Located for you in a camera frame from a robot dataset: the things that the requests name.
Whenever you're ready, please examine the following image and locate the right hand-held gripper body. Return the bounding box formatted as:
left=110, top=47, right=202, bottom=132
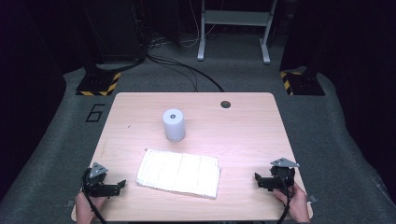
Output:
left=270, top=157, right=300, bottom=191

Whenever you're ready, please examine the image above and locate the person's left hand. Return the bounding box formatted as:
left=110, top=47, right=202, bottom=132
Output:
left=74, top=190, right=108, bottom=224

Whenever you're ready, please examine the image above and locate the black striped stand base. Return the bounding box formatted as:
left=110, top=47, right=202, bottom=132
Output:
left=76, top=71, right=122, bottom=97
left=279, top=70, right=326, bottom=96

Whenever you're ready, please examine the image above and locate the white metal stand frame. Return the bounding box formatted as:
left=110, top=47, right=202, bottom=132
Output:
left=196, top=0, right=278, bottom=65

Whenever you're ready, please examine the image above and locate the white waffle cloth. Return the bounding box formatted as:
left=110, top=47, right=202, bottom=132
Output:
left=135, top=147, right=222, bottom=200

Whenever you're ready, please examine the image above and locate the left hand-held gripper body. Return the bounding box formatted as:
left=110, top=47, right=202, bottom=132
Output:
left=82, top=161, right=109, bottom=198

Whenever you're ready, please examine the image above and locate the dark curtain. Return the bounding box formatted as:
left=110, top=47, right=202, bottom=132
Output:
left=279, top=0, right=396, bottom=188
left=0, top=0, right=68, bottom=200

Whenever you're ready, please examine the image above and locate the white cylindrical container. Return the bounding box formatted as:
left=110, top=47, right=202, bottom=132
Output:
left=162, top=108, right=187, bottom=143

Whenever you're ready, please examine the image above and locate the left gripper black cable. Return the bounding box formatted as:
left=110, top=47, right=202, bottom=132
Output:
left=81, top=169, right=106, bottom=224

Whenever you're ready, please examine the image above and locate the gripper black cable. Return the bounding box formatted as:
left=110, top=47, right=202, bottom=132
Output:
left=275, top=174, right=295, bottom=224
left=81, top=169, right=106, bottom=224

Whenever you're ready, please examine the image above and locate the white hanging cable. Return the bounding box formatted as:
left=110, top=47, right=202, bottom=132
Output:
left=180, top=0, right=217, bottom=49

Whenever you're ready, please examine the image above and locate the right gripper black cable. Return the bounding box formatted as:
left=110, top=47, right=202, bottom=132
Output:
left=275, top=174, right=295, bottom=224

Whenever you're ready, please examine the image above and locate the black cabinet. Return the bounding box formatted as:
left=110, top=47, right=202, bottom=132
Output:
left=78, top=0, right=148, bottom=63

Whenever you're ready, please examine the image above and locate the black floor cable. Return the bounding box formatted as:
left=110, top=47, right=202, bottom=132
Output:
left=146, top=54, right=225, bottom=93
left=153, top=60, right=199, bottom=93

